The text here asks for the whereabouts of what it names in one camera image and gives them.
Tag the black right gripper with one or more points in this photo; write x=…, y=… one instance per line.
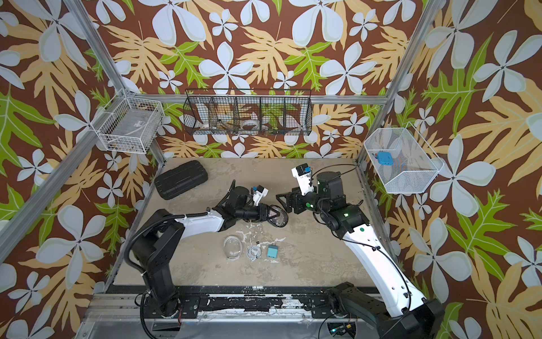
x=293, y=196

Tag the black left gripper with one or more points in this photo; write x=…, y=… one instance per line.
x=262, y=212

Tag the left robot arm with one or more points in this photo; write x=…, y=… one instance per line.
x=153, y=246

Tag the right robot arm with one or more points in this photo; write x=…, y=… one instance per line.
x=402, y=311

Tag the teal charger plug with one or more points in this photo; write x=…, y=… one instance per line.
x=272, y=251

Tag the black ribbed hard case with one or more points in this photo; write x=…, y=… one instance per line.
x=181, y=179

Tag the blue object in basket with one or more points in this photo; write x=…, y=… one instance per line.
x=385, y=158

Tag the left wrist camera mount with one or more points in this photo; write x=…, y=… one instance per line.
x=258, y=193

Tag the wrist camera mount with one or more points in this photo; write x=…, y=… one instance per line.
x=258, y=193
x=303, y=174

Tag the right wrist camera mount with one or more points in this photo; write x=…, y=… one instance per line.
x=303, y=174

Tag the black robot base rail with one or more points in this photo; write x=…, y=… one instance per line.
x=194, y=301

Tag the black wire basket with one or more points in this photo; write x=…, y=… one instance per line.
x=251, y=112

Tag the white wire basket right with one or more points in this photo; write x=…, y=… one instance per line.
x=416, y=163

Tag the white wire basket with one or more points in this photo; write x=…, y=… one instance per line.
x=128, y=124
x=416, y=163

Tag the white wire basket left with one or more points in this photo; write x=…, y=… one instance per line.
x=128, y=124

